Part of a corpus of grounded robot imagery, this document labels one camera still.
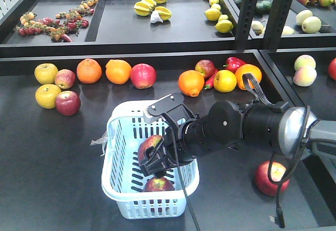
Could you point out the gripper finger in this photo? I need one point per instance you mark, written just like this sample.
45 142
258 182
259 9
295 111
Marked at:
162 157

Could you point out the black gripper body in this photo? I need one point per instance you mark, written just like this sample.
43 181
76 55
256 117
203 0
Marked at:
192 135

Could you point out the dark red apple back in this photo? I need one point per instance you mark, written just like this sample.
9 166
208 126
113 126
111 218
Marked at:
150 141

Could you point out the dark red apple front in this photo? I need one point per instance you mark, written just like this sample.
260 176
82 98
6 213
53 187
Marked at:
158 185

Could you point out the light blue plastic basket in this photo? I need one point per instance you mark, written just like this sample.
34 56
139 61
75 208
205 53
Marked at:
122 179

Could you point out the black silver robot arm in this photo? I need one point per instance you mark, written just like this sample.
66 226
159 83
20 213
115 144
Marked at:
292 132

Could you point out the lone orange centre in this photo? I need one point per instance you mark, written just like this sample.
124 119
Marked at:
191 83

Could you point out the red chili pepper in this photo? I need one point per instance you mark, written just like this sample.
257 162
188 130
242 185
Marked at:
209 83

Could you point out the yellow round fruit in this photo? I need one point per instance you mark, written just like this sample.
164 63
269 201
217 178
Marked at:
225 81

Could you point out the red apple behind orange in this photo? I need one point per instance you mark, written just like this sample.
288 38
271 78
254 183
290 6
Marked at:
205 67

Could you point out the red apple beside oranges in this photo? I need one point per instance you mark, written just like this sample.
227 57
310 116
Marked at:
143 76

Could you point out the red bell pepper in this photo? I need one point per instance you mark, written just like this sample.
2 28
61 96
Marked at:
233 63

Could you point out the orange by pepper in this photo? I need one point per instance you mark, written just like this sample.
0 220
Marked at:
247 68

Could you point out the right orange of pair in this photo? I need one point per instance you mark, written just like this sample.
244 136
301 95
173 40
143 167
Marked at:
118 71

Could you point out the orange of pair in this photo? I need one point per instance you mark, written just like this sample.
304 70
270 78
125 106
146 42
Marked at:
118 71
89 71

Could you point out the small dark red apple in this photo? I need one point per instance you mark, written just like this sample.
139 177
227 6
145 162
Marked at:
68 103

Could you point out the left orange of pair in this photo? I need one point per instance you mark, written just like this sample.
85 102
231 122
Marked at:
89 71

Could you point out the small red apple back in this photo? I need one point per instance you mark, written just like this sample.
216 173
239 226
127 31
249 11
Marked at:
65 79

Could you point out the white garlic bulb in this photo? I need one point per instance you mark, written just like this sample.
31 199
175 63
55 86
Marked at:
155 18

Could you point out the yellow apple front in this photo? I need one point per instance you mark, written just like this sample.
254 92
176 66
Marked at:
46 94

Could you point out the yellow apple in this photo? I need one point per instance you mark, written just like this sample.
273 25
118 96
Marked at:
46 94
45 73

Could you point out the black wooden fruit stand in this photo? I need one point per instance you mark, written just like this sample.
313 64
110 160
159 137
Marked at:
51 176

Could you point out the yellow apple back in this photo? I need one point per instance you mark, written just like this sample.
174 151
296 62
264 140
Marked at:
45 73

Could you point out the red apple right tray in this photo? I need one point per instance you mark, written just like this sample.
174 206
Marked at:
332 69

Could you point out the cherry tomato vine pile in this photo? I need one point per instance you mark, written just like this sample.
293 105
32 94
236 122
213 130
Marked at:
59 28

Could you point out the pale green pear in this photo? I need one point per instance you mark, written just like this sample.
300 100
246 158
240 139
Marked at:
301 16
311 25

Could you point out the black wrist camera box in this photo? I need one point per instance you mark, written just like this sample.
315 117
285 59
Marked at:
170 108

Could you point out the black upright post left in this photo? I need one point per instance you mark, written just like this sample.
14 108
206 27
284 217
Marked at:
245 18

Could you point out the black upright post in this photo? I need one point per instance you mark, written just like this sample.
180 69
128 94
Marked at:
245 18
275 24

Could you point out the black upright post right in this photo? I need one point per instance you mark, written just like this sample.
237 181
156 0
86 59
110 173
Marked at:
275 24

